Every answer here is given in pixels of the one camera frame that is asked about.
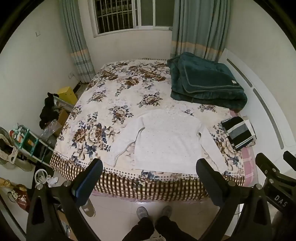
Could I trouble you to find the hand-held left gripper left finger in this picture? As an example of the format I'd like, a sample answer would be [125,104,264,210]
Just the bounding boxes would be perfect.
[26,158,103,241]

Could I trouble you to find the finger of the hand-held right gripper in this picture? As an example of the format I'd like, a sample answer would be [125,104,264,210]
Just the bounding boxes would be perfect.
[283,151,296,172]
[255,152,281,181]

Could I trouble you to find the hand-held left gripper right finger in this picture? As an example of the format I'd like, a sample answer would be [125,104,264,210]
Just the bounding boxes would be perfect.
[196,158,272,241]

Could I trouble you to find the white knit sweater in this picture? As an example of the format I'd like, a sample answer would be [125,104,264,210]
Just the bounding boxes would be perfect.
[109,109,228,173]

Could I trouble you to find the grey sneaker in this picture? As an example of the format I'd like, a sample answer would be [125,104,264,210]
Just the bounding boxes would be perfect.
[80,199,96,218]

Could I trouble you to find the white slippers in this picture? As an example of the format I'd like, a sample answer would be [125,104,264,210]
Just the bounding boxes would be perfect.
[35,169,60,189]

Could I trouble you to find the striped black grey folded garment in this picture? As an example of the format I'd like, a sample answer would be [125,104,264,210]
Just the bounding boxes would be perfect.
[221,116,255,151]

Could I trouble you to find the person's right grey shoe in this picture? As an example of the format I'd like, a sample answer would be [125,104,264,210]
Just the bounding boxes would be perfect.
[159,205,173,219]

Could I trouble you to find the person's grey shoe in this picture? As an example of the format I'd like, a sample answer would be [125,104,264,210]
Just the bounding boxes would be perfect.
[159,205,173,219]
[136,207,150,221]

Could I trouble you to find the person's left grey shoe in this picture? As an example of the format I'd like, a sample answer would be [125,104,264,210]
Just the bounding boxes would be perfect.
[136,207,150,221]

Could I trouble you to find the clear plastic bag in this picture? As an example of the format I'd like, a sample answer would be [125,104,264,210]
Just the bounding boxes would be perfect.
[39,119,63,149]

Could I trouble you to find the person's black pants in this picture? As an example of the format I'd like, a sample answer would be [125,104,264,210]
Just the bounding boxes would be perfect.
[122,216,195,241]

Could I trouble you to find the red printed bag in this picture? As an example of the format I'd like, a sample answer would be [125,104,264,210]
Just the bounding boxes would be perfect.
[7,184,31,213]

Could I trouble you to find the cardboard box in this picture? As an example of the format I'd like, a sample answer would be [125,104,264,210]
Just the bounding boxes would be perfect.
[57,108,71,126]

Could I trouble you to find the teal storage rack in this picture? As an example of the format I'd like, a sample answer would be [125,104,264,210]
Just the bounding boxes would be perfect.
[14,125,51,168]

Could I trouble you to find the white bed headboard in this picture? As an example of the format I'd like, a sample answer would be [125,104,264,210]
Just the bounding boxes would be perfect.
[218,48,296,164]

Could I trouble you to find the black cloth pile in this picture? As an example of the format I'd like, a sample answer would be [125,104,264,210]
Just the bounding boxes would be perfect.
[39,92,61,129]

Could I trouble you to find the patterned tote bag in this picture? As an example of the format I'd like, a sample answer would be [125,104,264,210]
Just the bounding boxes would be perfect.
[0,126,22,172]

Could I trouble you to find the yellow box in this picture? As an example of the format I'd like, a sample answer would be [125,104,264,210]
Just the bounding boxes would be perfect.
[57,86,78,105]

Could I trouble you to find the floral bed sheet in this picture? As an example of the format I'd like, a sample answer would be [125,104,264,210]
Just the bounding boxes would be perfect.
[50,58,245,201]

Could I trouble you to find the dark green folded blanket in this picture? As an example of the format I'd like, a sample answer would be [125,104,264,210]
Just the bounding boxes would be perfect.
[166,52,248,111]

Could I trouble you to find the green striped curtain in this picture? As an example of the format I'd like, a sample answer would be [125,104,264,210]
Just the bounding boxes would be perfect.
[58,0,96,84]
[170,0,232,62]

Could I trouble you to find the barred window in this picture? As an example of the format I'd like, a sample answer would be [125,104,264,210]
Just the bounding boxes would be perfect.
[92,0,174,38]

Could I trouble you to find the metal folding frame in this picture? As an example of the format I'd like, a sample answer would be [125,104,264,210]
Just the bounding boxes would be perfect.
[53,96,75,112]

